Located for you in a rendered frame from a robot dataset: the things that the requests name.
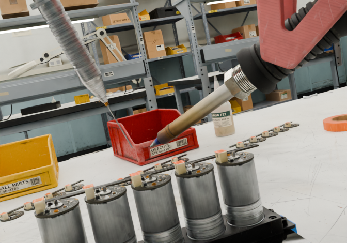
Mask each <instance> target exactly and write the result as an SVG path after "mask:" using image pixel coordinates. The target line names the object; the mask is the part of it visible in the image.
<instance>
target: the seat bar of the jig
mask: <svg viewBox="0 0 347 243"><path fill-rule="evenodd" d="M262 207H263V213H264V220H263V221H261V222H260V223H258V224H256V225H252V226H247V227H235V226H230V225H229V224H228V223H227V219H226V214H225V215H223V220H224V225H225V232H224V233H223V234H221V235H220V236H218V237H216V238H213V239H209V240H192V239H189V238H188V237H187V232H186V227H182V228H181V230H182V235H183V240H184V243H255V242H258V241H261V240H263V239H266V238H269V237H272V236H275V235H278V234H281V233H284V230H283V224H282V218H281V217H280V216H278V215H277V214H275V213H273V212H272V211H270V210H268V209H267V208H265V207H264V206H262Z"/></svg>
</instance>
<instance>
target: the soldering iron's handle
mask: <svg viewBox="0 0 347 243"><path fill-rule="evenodd" d="M317 1H318V0H314V1H313V2H311V1H309V2H308V3H307V4H306V7H305V8H304V7H302V8H300V9H299V10H298V13H296V12H295V13H294V14H293V15H291V18H287V19H286V20H285V28H286V29H287V30H289V31H292V30H294V29H295V28H296V27H297V26H298V24H299V23H300V22H301V20H302V19H303V18H304V17H305V15H306V14H307V13H308V12H309V10H310V9H311V8H312V7H313V6H314V4H315V3H316V2H317ZM344 36H347V11H346V12H345V13H344V14H343V15H342V16H341V18H340V19H339V20H338V21H337V22H336V23H335V24H334V25H333V26H332V28H331V29H330V30H329V31H328V32H327V33H326V34H325V35H324V36H323V38H322V39H321V40H320V41H319V42H318V43H317V44H316V45H315V46H314V47H313V49H312V50H311V51H310V52H309V53H308V54H307V55H306V56H305V57H304V58H303V60H302V61H301V62H300V63H299V64H298V65H297V66H296V67H295V68H293V69H286V68H283V67H280V66H277V65H274V64H271V63H268V62H266V61H264V60H263V59H262V58H261V55H260V41H257V44H256V43H255V44H253V45H252V46H251V47H243V48H241V49H240V50H239V51H238V52H237V54H236V56H237V59H238V62H239V65H240V67H241V69H242V70H243V72H244V74H245V75H246V76H247V78H248V79H249V80H250V82H251V83H252V84H253V85H254V86H255V87H256V88H257V89H258V90H259V91H261V92H262V93H264V94H269V93H271V92H272V91H274V90H275V87H276V84H277V83H278V82H280V81H281V80H282V78H283V79H284V78H286V77H287V76H288V75H289V74H292V73H293V72H294V71H295V69H299V68H300V67H302V65H303V64H306V63H308V62H309V59H314V58H315V57H316V56H317V54H321V53H323V52H324V49H325V48H326V49H329V48H330V47H332V43H337V42H339V41H340V38H341V37H344Z"/></svg>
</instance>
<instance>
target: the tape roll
mask: <svg viewBox="0 0 347 243"><path fill-rule="evenodd" d="M323 127H324V130H326V131H333V132H341V131H347V114H341V115H335V116H331V117H328V118H325V119H323Z"/></svg>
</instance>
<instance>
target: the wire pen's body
mask: <svg viewBox="0 0 347 243"><path fill-rule="evenodd" d="M33 1H34V2H33V3H32V4H30V7H31V9H32V10H35V9H38V10H39V12H40V13H41V15H42V17H43V18H44V19H45V20H46V23H47V25H49V28H50V29H51V32H52V33H53V35H54V36H55V39H56V40H57V42H58V43H59V44H60V47H62V50H63V51H64V54H66V57H67V58H68V61H70V64H71V65H72V67H73V69H74V71H75V72H76V74H77V76H78V77H79V79H80V81H81V82H82V83H84V82H87V81H89V80H91V79H93V78H95V77H96V76H98V75H99V74H100V73H101V72H100V70H99V69H98V66H97V65H96V63H95V62H94V60H93V59H92V56H90V53H89V52H88V49H86V48H87V47H86V46H85V45H84V42H82V41H83V40H82V39H81V38H80V35H79V34H78V32H77V31H76V28H75V27H74V25H73V24H72V21H71V20H70V18H69V16H68V14H67V13H66V12H65V9H64V7H63V5H62V3H61V2H60V0H33Z"/></svg>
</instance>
